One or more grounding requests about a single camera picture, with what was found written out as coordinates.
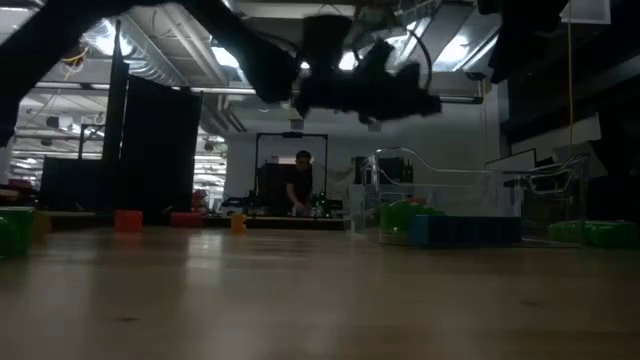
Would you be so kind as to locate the small red-orange building block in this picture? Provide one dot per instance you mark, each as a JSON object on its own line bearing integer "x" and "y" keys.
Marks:
{"x": 417, "y": 201}

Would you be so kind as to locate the grey ceiling pipe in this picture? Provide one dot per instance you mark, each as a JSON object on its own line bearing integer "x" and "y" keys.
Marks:
{"x": 225, "y": 91}

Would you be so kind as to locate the silver ventilation duct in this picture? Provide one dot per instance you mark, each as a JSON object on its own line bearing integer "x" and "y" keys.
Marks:
{"x": 150, "y": 55}

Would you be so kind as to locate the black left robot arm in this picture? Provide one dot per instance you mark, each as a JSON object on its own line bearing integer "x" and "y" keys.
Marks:
{"x": 260, "y": 65}

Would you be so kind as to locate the red building brick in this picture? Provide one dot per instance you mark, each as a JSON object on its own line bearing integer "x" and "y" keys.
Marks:
{"x": 186, "y": 220}

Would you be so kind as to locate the black partition panel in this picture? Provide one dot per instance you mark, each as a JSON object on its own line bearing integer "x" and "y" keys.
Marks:
{"x": 160, "y": 150}

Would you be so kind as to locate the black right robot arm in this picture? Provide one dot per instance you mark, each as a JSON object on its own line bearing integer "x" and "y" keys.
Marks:
{"x": 520, "y": 35}

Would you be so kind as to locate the large blue building block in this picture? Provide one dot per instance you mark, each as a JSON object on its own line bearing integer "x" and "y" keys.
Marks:
{"x": 465, "y": 230}

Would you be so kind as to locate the red objects pile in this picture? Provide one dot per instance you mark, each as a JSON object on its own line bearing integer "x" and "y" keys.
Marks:
{"x": 200, "y": 200}

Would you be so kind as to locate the black cabinet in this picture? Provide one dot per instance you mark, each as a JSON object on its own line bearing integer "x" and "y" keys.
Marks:
{"x": 75, "y": 185}

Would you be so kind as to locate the wide clear plastic bin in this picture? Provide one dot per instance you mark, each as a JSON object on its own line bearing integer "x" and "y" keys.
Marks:
{"x": 480, "y": 200}

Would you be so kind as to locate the black equipment box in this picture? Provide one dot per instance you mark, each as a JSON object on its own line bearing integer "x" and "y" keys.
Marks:
{"x": 272, "y": 185}

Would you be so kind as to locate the person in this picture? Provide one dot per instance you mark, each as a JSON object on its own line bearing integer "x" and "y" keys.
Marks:
{"x": 301, "y": 187}

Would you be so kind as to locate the long green building block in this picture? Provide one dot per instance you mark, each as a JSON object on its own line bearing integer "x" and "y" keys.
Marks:
{"x": 595, "y": 235}
{"x": 17, "y": 232}

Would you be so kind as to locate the black robot station frame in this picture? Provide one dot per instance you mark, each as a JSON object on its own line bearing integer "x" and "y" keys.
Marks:
{"x": 292, "y": 134}

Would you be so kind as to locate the small red building block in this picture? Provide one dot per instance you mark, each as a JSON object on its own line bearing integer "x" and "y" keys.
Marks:
{"x": 128, "y": 221}

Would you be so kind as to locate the narrow clear plastic bin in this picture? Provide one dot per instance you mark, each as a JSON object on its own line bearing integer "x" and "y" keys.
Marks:
{"x": 357, "y": 210}

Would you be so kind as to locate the small yellow building block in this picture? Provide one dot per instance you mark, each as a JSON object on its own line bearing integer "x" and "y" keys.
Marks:
{"x": 238, "y": 224}

